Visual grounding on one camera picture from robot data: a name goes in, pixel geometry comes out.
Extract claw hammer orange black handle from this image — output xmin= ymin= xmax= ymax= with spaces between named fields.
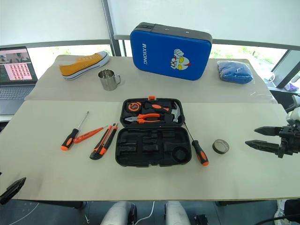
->
xmin=143 ymin=101 xmax=180 ymax=124

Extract orange black tape measure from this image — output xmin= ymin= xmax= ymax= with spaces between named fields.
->
xmin=127 ymin=101 xmax=142 ymax=113

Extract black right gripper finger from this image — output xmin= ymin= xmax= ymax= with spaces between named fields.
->
xmin=245 ymin=139 xmax=281 ymax=156
xmin=254 ymin=126 xmax=282 ymax=137

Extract black orange utility knife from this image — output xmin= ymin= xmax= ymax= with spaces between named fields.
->
xmin=89 ymin=122 xmax=119 ymax=161

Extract black orange handled screwdriver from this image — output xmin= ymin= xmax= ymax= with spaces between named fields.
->
xmin=182 ymin=120 xmax=210 ymax=167
xmin=60 ymin=111 xmax=90 ymax=151

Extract dark framed monitor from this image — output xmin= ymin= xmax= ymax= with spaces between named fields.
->
xmin=270 ymin=49 xmax=300 ymax=89

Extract purple crumpled object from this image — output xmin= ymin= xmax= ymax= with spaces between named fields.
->
xmin=286 ymin=82 xmax=300 ymax=92

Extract thin white cable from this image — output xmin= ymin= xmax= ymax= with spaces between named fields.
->
xmin=149 ymin=201 xmax=156 ymax=221

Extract blue cloth in plastic bag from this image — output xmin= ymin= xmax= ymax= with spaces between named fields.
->
xmin=216 ymin=59 xmax=255 ymax=85

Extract stainless steel mug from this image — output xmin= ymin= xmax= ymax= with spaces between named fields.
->
xmin=97 ymin=69 xmax=122 ymax=91

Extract black tool case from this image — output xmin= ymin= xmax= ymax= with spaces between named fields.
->
xmin=115 ymin=95 xmax=193 ymax=168

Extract grey rounded shell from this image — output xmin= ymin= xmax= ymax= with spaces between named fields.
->
xmin=100 ymin=201 xmax=129 ymax=225
xmin=165 ymin=201 xmax=192 ymax=225

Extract blue RXIONG cartoon case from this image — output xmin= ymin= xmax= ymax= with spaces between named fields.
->
xmin=130 ymin=22 xmax=213 ymax=82

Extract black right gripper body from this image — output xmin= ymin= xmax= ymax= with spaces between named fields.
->
xmin=277 ymin=125 xmax=300 ymax=159

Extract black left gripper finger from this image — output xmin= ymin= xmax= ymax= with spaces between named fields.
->
xmin=0 ymin=177 xmax=27 ymax=206

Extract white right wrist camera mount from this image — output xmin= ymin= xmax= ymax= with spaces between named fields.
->
xmin=286 ymin=109 xmax=300 ymax=128

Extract orange voltage tester pen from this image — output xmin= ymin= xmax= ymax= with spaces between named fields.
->
xmin=73 ymin=126 xmax=109 ymax=144

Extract black electrical tape roll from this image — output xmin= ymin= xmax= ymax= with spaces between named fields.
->
xmin=212 ymin=139 xmax=230 ymax=155

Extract grey window railing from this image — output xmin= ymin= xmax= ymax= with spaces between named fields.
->
xmin=0 ymin=34 xmax=300 ymax=51

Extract orange handled pliers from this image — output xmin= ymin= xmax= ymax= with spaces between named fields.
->
xmin=124 ymin=113 xmax=163 ymax=124

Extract yellow canvas sneaker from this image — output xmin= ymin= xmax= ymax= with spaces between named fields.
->
xmin=59 ymin=51 xmax=110 ymax=82

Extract grey laptop pink screen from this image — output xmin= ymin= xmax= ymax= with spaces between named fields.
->
xmin=0 ymin=45 xmax=39 ymax=116

